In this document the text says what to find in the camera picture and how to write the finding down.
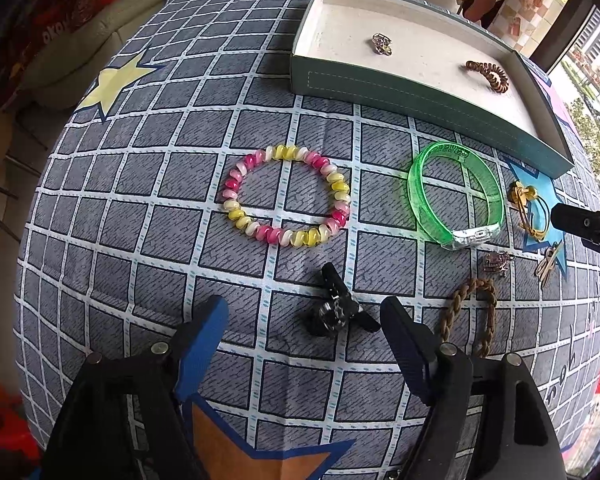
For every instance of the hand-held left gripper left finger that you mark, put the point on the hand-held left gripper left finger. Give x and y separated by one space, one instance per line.
205 340

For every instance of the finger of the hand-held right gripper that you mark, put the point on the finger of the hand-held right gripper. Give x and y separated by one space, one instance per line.
587 227

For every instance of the small pink jewel brooch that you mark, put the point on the small pink jewel brooch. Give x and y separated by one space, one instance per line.
497 262

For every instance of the black bow hair clip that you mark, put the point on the black bow hair clip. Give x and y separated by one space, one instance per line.
330 312

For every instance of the thin gold hair clip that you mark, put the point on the thin gold hair clip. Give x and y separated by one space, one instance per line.
547 266

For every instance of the shallow green cardboard tray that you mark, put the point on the shallow green cardboard tray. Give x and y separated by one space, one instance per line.
420 65

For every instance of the pink checked panel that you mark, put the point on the pink checked panel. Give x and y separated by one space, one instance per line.
530 5

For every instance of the translucent green bangle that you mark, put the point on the translucent green bangle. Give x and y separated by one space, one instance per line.
427 220

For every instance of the silver heart charm clip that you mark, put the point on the silver heart charm clip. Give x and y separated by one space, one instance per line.
380 44

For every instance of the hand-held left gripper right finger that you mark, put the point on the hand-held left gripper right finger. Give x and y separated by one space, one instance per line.
407 345

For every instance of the red plastic item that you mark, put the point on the red plastic item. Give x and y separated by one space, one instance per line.
0 420

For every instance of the dark window frame post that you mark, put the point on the dark window frame post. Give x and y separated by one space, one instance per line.
565 25

